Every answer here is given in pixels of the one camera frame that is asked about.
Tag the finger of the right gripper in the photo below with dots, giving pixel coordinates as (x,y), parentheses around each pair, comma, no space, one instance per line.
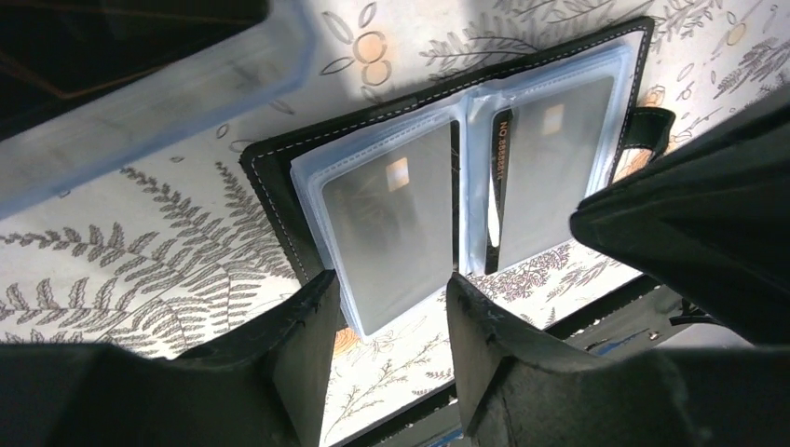
(710,221)

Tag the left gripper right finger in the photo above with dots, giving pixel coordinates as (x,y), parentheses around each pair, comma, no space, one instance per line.
(517,385)

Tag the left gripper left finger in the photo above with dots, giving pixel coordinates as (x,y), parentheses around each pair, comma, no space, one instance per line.
(261,384)

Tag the black leather card holder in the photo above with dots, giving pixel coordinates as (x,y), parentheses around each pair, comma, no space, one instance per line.
(472,175)

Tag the clear acrylic card stand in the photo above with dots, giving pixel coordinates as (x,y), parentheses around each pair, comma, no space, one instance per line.
(228,79)

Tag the floral patterned table mat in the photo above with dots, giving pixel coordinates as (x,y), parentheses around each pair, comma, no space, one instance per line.
(174,249)

